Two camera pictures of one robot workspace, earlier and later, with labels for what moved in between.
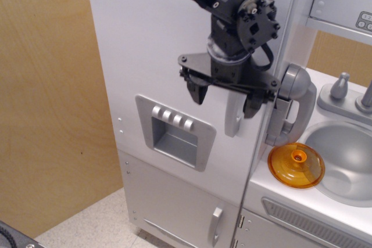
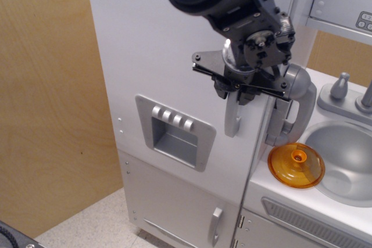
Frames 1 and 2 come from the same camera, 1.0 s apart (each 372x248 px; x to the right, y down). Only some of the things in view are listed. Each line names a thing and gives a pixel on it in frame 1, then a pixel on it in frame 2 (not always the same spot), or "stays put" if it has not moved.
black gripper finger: x=197 y=92 to x=221 y=86
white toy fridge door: x=142 y=32 stays put
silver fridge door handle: x=233 y=111 stays put
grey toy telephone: x=295 y=85 stays put
